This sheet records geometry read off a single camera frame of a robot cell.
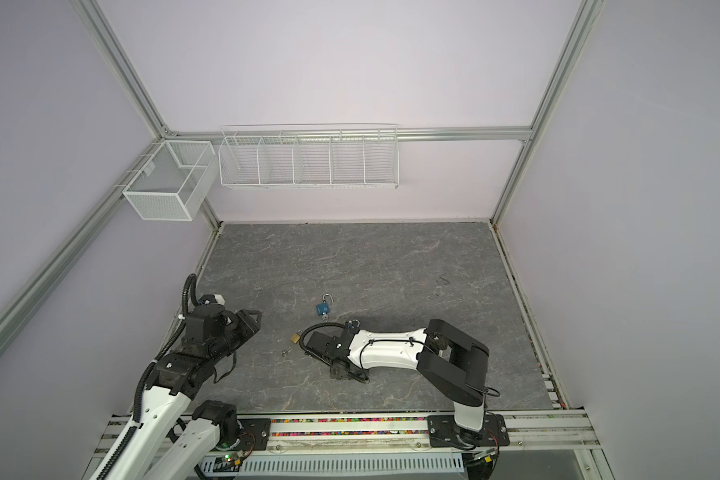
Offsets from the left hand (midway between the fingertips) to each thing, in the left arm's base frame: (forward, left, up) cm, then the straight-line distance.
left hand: (258, 320), depth 78 cm
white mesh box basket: (+48, +32, +10) cm, 59 cm away
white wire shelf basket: (+54, -11, +13) cm, 57 cm away
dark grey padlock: (+6, -24, -18) cm, 31 cm away
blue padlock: (+11, -15, -15) cm, 23 cm away
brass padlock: (+1, -6, -15) cm, 17 cm away
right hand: (-10, -22, -15) cm, 29 cm away
